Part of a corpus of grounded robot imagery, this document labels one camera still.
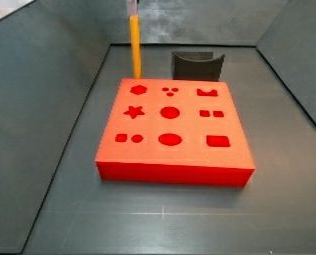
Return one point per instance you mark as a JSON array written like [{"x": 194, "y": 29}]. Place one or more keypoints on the red shape-sorting board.
[{"x": 174, "y": 132}]

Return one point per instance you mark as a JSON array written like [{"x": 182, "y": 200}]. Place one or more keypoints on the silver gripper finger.
[{"x": 131, "y": 4}]

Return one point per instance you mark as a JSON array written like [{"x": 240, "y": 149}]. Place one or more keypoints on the yellow square-circle peg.
[{"x": 135, "y": 45}]

